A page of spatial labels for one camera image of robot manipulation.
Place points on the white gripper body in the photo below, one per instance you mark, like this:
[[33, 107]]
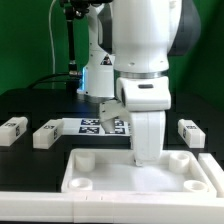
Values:
[[145, 102]]

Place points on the white desk top tray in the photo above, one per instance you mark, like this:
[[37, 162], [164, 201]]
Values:
[[116, 170]]

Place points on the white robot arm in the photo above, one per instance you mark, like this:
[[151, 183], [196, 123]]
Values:
[[130, 42]]

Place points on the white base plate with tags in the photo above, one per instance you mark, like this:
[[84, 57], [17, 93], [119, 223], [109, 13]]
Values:
[[88, 126]]

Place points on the white side fence rail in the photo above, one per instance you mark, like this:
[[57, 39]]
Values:
[[214, 172]]

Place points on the white front fence rail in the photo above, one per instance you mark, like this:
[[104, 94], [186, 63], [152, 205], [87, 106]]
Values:
[[95, 207]]

